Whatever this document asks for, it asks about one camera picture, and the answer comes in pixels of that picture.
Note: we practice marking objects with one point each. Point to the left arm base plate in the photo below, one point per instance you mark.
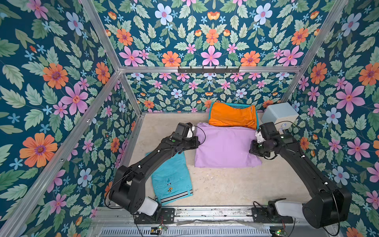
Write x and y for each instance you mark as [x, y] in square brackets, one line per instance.
[161, 216]

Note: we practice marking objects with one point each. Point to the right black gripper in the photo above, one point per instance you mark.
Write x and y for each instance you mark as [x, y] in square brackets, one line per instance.
[257, 148]

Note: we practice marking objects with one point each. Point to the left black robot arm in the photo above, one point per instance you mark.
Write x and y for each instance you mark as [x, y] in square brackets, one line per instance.
[129, 187]

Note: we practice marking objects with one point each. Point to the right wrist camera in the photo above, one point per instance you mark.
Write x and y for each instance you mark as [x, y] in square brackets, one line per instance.
[266, 131]

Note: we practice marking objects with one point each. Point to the orange pants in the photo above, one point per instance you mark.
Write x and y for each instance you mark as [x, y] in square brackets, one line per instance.
[234, 115]

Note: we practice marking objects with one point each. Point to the black hook rail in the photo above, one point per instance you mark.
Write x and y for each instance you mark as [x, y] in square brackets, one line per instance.
[203, 70]

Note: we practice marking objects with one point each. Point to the teal plastic basket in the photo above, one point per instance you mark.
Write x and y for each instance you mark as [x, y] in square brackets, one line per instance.
[237, 105]

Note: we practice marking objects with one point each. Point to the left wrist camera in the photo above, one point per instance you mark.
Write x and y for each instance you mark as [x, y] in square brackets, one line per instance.
[184, 131]

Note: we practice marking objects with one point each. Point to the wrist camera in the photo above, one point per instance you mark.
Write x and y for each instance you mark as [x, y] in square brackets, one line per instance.
[184, 131]
[266, 131]

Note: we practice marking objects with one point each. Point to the purple pants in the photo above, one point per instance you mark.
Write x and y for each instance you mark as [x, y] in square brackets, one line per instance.
[225, 147]

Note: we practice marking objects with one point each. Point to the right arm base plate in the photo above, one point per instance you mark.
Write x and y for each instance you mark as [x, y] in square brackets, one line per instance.
[268, 216]

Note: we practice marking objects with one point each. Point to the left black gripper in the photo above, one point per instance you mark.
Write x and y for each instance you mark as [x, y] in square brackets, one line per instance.
[194, 145]

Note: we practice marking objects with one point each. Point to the teal pants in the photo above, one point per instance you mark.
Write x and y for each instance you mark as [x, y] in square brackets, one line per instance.
[172, 181]

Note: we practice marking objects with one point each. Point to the light grey cube box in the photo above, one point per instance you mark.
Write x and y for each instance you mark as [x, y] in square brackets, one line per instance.
[283, 115]

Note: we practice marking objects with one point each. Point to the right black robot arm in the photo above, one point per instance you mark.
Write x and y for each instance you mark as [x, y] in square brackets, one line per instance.
[329, 204]

